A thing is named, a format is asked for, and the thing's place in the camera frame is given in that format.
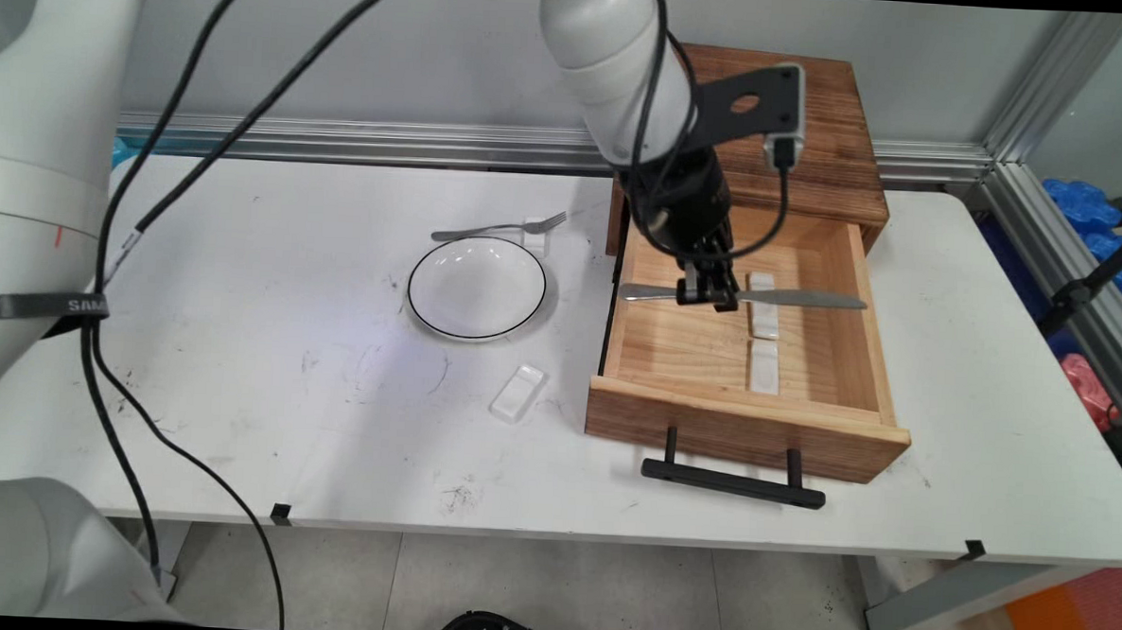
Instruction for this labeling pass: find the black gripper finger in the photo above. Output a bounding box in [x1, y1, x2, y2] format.
[675, 254, 709, 309]
[703, 251, 744, 315]

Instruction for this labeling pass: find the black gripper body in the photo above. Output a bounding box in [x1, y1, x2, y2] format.
[618, 143, 740, 263]

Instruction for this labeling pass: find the silver table knife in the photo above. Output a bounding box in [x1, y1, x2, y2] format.
[619, 280, 868, 314]

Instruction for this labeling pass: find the light wooden drawer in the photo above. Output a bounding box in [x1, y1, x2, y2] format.
[583, 191, 923, 487]

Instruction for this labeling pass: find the silver fork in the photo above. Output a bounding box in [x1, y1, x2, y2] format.
[430, 205, 569, 249]

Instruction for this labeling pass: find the dark wooden cabinet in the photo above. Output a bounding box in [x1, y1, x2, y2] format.
[605, 38, 899, 269]

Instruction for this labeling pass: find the white plate with black rim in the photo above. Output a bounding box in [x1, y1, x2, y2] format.
[404, 232, 552, 345]

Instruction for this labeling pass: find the pink foam piece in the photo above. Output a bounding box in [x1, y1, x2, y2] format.
[1056, 353, 1122, 435]

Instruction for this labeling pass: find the grey table leg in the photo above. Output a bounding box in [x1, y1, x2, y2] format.
[850, 555, 1096, 630]

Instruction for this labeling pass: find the black round floor object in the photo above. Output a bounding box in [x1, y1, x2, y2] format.
[431, 608, 553, 630]

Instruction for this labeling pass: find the orange box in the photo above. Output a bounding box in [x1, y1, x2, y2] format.
[1004, 562, 1122, 630]

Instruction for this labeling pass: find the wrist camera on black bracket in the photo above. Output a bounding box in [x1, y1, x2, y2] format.
[691, 59, 810, 173]

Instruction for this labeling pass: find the black drawer handle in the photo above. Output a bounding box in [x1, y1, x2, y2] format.
[639, 425, 831, 511]

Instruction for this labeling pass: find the horizontal aluminium frame rail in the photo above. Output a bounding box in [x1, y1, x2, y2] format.
[114, 106, 995, 195]

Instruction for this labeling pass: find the aluminium frame side rail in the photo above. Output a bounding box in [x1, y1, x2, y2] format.
[959, 161, 1122, 426]

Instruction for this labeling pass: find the aluminium frame corner post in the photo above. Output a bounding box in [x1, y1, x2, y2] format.
[979, 7, 1122, 172]

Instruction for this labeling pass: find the black cable with white label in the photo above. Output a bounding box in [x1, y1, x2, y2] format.
[71, 0, 414, 597]

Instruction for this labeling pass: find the grey strap with white print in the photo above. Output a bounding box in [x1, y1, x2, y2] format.
[0, 288, 112, 327]

